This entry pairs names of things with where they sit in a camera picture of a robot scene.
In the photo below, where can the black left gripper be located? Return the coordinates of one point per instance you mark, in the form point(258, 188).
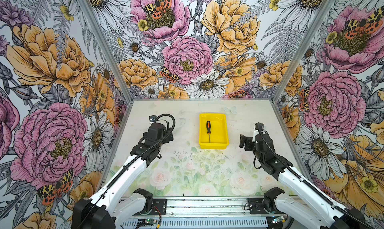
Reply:
point(167, 140)

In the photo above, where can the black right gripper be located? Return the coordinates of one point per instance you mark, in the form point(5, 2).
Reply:
point(248, 140)

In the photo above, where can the black orange screwdriver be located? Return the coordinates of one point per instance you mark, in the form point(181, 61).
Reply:
point(208, 126)

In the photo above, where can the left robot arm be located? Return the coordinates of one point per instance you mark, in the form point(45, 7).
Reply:
point(106, 209)

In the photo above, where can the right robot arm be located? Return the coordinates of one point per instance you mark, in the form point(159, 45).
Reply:
point(317, 211)

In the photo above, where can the yellow plastic bin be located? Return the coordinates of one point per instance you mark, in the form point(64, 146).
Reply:
point(219, 135)

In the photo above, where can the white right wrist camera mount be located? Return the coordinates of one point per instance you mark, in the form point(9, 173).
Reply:
point(255, 133)

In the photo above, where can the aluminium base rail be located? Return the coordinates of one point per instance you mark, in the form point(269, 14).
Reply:
point(229, 212)

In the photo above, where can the aluminium corner post left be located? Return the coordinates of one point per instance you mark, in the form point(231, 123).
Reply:
point(88, 11)

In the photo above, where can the aluminium corner post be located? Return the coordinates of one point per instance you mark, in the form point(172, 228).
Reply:
point(88, 11)
point(311, 31)

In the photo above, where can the aluminium corner post right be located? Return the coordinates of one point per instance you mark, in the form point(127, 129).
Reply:
point(311, 31)

